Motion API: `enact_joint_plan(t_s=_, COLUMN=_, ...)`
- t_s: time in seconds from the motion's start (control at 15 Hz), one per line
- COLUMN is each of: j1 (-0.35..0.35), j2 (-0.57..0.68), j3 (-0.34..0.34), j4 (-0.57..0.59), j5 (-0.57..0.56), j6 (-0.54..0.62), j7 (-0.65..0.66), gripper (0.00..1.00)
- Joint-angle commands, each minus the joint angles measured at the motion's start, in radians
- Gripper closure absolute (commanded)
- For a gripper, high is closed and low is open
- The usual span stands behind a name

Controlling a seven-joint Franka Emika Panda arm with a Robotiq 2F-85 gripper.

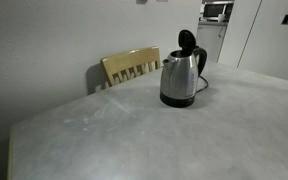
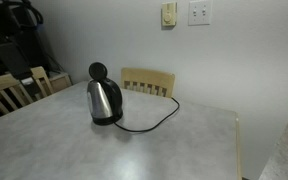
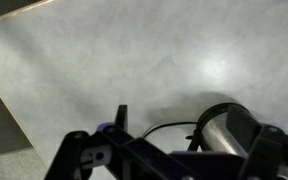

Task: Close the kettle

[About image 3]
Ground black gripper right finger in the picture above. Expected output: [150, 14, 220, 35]
[226, 104, 261, 153]

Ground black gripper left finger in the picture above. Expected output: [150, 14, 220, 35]
[115, 105, 128, 131]

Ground stainless steel electric kettle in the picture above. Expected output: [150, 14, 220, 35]
[187, 102, 288, 180]

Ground black kettle power cord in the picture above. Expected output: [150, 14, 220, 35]
[141, 121, 199, 139]

